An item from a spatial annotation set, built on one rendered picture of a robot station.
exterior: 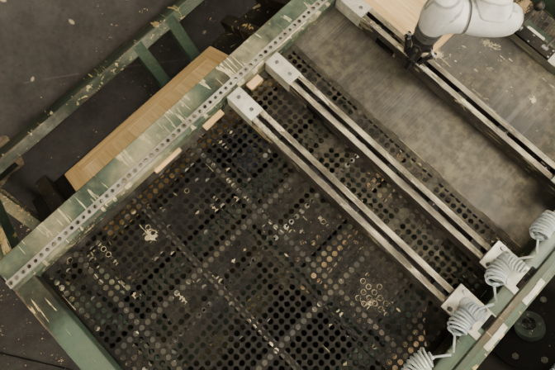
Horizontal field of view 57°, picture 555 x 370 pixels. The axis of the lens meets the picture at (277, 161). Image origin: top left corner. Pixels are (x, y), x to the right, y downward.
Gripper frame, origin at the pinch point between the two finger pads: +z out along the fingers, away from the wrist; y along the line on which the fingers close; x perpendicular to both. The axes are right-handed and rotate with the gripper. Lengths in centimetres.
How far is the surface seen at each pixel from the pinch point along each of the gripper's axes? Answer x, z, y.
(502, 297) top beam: -42, -1, 74
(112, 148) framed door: -97, 51, -73
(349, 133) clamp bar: -34.9, 1.6, 2.6
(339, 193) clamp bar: -52, 5, 14
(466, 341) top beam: -60, -1, 75
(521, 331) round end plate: -35, 36, 99
